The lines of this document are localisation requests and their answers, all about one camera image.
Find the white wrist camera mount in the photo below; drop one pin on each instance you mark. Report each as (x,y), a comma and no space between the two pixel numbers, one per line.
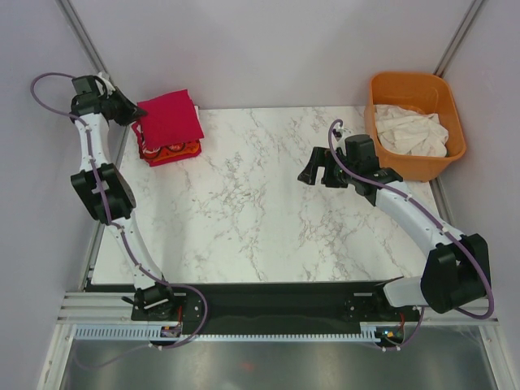
(340,134)

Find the orange plastic basket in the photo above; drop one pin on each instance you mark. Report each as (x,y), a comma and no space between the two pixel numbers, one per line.
(425,94)

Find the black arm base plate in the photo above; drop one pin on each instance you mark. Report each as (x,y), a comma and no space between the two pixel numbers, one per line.
(285,325)

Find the white crumpled cloth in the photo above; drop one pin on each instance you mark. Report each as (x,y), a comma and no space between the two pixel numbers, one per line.
(406,132)

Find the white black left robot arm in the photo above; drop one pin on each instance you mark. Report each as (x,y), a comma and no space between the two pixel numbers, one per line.
(107,196)

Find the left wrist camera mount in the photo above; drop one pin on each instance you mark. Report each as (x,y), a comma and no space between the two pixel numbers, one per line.
(104,80)

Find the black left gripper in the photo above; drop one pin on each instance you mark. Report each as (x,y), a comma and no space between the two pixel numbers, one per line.
(131,113)

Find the aluminium frame rail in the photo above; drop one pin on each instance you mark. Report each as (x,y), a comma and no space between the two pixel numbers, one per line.
(242,301)

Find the crimson red t-shirt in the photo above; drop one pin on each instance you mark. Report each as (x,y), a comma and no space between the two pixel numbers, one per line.
(171,119)

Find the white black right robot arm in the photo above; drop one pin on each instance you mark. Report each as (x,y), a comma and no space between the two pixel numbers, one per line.
(456,275)

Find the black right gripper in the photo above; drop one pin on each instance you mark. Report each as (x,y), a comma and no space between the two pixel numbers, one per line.
(320,157)

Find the right aluminium corner post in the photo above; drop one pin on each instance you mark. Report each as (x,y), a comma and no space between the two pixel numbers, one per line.
(462,32)

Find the white slotted cable duct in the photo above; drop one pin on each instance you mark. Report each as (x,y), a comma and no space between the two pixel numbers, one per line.
(157,333)

